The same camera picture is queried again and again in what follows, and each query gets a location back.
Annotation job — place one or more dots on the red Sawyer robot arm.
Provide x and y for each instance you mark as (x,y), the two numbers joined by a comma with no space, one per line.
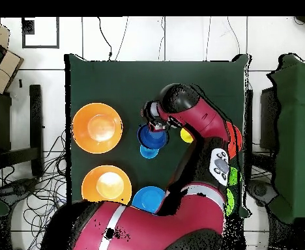
(199,114)

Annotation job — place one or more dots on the green plastic cup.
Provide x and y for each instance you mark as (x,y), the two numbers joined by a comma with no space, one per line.
(233,177)

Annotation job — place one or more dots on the light blue plastic bowl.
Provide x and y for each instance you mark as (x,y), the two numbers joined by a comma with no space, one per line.
(147,199)

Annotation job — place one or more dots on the green plastic bowl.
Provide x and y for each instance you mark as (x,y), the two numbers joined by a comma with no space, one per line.
(230,203)

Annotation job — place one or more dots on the black equipment base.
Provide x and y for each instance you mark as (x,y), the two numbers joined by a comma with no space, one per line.
(19,188)
(260,191)

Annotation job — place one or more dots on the black box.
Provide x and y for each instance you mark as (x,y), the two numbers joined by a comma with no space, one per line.
(268,119)

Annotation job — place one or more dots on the orange plastic bowl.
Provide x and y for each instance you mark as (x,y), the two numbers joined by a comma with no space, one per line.
(97,127)
(100,187)

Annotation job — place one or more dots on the black stand frame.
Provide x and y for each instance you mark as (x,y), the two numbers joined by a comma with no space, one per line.
(35,117)

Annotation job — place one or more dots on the dark blue plastic bowl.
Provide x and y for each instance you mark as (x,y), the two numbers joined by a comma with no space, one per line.
(152,139)

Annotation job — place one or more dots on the yellow plastic cup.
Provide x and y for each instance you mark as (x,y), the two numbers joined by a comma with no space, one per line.
(185,136)

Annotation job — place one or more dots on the red plastic bowl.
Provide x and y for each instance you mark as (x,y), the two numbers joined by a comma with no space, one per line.
(234,140)

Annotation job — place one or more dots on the dark green tablecloth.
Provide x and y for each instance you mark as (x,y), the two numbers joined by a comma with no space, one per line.
(129,86)

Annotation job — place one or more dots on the black square floor frame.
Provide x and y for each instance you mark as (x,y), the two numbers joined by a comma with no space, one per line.
(23,33)

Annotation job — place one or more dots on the light blue plastic cup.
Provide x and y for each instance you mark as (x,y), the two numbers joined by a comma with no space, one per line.
(149,153)

